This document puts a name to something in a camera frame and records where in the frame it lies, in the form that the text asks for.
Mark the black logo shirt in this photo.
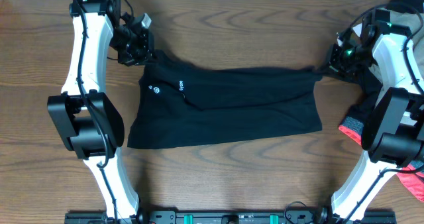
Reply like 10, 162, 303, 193
128, 50, 322, 149

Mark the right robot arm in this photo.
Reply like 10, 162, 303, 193
314, 5, 423, 223

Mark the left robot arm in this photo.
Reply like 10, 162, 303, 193
47, 0, 154, 223

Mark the white paper piece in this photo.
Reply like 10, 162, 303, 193
337, 24, 362, 46

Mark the grey beige garment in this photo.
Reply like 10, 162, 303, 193
370, 11, 423, 101

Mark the black garment at corner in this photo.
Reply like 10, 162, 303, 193
386, 0, 423, 14

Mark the red grey garment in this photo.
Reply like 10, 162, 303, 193
338, 104, 423, 202

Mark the black mounting rail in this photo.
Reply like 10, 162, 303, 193
64, 209, 397, 224

